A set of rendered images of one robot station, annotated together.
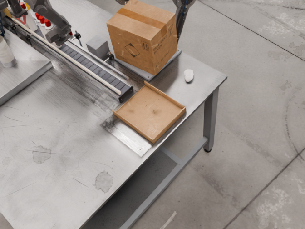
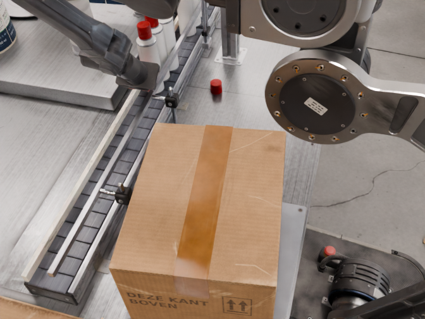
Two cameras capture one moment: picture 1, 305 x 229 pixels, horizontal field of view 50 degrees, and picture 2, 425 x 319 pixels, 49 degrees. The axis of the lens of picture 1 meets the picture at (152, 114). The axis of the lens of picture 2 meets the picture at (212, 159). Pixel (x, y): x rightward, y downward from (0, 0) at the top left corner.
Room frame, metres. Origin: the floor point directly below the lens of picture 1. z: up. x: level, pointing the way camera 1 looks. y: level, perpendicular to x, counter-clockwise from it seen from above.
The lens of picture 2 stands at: (1.24, -0.43, 1.71)
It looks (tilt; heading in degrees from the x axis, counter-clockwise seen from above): 48 degrees down; 59
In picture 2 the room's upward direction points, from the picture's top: 4 degrees counter-clockwise
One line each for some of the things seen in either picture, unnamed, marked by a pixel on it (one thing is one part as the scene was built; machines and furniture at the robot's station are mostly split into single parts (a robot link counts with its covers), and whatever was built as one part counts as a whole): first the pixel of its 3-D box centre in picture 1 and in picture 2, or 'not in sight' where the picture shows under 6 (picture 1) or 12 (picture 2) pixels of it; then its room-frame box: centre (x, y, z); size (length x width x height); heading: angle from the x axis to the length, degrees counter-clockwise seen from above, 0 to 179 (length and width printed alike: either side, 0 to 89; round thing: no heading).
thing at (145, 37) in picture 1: (143, 37); (210, 237); (1.47, -0.03, 0.99); 0.30 x 0.24 x 0.27; 47
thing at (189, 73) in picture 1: (188, 75); not in sight; (1.24, -0.24, 0.85); 0.08 x 0.07 x 0.04; 135
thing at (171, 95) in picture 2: (76, 42); (166, 111); (1.61, 0.38, 0.91); 0.07 x 0.03 x 0.16; 129
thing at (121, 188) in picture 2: (109, 64); (117, 206); (1.37, 0.19, 0.91); 0.07 x 0.03 x 0.16; 129
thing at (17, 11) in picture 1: (16, 7); not in sight; (1.76, 0.69, 1.12); 0.10 x 0.07 x 0.07; 39
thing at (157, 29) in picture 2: (47, 30); (155, 47); (1.68, 0.55, 0.98); 0.05 x 0.05 x 0.20
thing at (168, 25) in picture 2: (43, 27); (166, 36); (1.73, 0.57, 0.98); 0.05 x 0.05 x 0.20
